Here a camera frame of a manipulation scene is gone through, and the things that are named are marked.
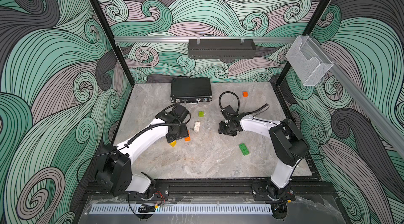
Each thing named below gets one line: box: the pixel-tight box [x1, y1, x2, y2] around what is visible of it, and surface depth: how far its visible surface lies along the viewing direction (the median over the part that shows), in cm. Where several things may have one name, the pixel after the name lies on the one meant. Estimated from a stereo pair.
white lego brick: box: [193, 120, 201, 132], surface depth 97 cm
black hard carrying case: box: [170, 77, 213, 104], surface depth 110 cm
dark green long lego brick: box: [238, 143, 250, 156], surface depth 87 cm
